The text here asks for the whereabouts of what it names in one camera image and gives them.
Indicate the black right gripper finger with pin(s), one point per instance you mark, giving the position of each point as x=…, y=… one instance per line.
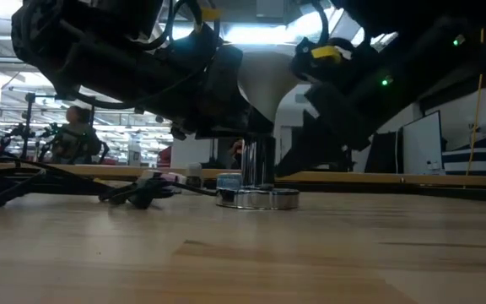
x=310, y=143

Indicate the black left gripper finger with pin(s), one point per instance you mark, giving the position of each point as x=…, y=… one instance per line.
x=234, y=122

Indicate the white lightbulb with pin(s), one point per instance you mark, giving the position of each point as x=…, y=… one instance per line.
x=268, y=80

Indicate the chrome lamp socket base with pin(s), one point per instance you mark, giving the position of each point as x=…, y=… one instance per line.
x=260, y=198

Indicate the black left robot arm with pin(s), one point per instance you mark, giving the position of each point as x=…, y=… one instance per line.
x=99, y=63

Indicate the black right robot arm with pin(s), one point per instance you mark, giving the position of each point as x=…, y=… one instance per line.
x=437, y=50

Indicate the blue round cap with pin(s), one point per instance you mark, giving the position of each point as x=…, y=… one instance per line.
x=229, y=181

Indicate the black monitor panel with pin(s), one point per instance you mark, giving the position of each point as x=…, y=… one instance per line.
x=382, y=152

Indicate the pink stapler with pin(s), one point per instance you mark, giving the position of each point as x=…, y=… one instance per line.
x=171, y=177

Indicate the white board panel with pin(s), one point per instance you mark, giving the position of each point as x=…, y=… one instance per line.
x=422, y=143

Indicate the beige wooden desk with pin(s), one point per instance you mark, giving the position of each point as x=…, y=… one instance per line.
x=395, y=178

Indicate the navy white striped box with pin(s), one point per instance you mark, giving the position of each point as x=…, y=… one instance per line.
x=479, y=156

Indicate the person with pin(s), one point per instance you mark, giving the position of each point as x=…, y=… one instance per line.
x=74, y=139

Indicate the black background robot stand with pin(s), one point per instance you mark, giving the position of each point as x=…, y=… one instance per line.
x=27, y=126

